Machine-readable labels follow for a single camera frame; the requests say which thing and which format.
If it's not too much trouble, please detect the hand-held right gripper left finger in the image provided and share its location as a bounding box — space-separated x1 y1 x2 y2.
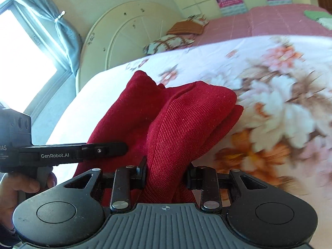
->
63 157 148 212

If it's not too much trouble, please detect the grey blue curtain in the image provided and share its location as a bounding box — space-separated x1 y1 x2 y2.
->
0 0 83 76

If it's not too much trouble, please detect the pink quilted bedspread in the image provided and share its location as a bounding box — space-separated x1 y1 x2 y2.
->
187 4 332 50

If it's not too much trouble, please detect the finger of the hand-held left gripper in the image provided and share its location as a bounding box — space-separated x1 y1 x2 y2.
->
82 142 128 160

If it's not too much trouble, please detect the white folded cloth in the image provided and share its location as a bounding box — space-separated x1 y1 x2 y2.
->
318 17 332 30

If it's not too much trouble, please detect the cream round headboard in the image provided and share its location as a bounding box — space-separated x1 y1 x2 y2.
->
75 1 190 94

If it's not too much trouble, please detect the red knit sweater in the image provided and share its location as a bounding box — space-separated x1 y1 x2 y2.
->
73 70 244 208

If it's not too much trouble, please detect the window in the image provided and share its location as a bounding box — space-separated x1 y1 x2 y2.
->
0 0 72 115

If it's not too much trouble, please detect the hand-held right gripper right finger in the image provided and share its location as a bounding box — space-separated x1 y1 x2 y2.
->
183 165 270 212

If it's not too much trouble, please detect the white floral bedsheet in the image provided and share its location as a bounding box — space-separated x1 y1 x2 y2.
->
47 35 332 249

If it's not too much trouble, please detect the brown cloth pillow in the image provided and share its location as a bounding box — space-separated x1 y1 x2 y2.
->
166 21 205 35

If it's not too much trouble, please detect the plaid patterned pillow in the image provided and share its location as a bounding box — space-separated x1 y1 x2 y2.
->
143 34 196 55

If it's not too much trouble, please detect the green folded cloth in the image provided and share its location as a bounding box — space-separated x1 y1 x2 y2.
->
303 10 330 21

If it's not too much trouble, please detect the floral patterned cushion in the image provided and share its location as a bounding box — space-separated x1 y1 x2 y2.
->
188 14 209 26

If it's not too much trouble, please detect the person's left hand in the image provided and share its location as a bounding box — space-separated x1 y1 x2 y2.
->
0 172 57 229

